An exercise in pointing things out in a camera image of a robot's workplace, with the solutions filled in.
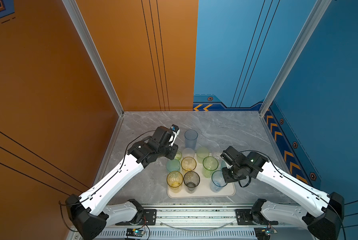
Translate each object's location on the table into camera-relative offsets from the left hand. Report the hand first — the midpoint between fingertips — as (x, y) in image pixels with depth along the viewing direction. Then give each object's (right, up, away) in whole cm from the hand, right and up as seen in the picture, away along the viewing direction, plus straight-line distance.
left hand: (174, 145), depth 74 cm
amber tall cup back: (+7, -11, +5) cm, 14 cm away
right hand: (+24, -17, 0) cm, 30 cm away
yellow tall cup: (0, -19, +3) cm, 19 cm away
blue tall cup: (+9, +2, +14) cm, 17 cm away
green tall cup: (+20, -14, +15) cm, 29 cm away
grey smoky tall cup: (+8, -17, -2) cm, 19 cm away
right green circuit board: (+43, -42, -4) cm, 60 cm away
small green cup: (+1, -9, +17) cm, 19 cm away
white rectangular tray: (+16, -26, +7) cm, 32 cm away
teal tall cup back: (-2, -14, +15) cm, 20 cm away
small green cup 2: (+15, -7, +13) cm, 21 cm away
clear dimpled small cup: (+7, -7, +17) cm, 20 cm away
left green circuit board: (-19, -41, -3) cm, 45 cm away
